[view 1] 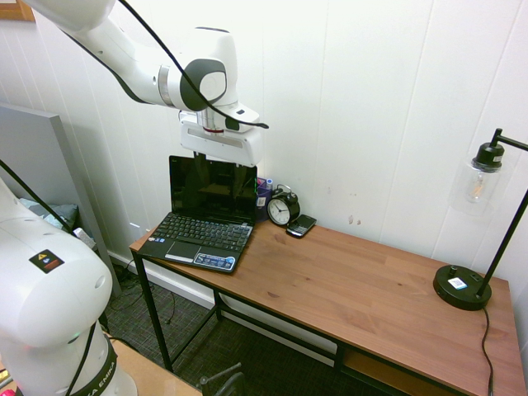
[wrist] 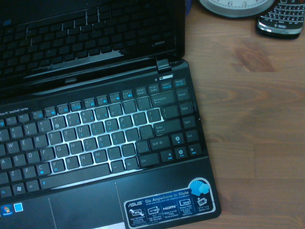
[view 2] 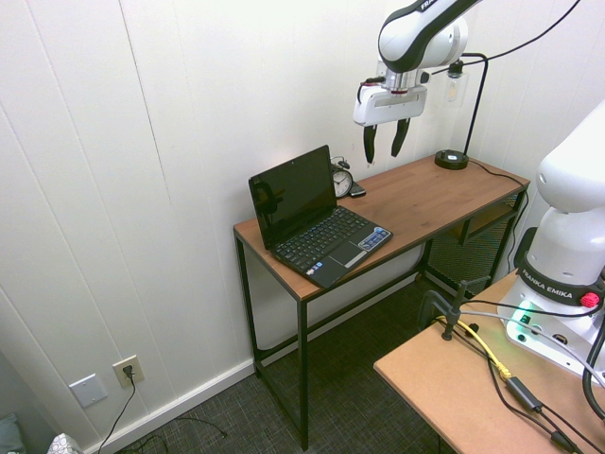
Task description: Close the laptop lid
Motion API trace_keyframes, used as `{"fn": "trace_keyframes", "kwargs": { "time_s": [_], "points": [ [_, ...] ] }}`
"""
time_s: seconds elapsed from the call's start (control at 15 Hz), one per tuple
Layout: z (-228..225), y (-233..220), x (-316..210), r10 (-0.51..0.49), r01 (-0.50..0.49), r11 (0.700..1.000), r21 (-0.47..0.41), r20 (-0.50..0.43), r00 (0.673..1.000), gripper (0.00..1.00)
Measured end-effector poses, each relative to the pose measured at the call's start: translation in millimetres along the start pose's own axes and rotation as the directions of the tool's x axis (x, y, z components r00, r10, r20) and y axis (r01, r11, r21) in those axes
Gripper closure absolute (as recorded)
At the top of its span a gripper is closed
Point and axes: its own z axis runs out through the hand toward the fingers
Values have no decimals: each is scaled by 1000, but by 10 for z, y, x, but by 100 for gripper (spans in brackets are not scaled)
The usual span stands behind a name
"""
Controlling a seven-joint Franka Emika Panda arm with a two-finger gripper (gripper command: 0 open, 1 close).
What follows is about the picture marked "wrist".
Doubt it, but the black Asus laptop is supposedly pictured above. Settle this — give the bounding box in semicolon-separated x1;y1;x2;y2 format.
0;0;222;229

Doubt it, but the round white wall clock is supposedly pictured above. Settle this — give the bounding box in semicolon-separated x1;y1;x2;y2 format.
197;0;276;19

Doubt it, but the black keypad mobile phone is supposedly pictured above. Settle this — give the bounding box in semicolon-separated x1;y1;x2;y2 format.
256;0;305;39

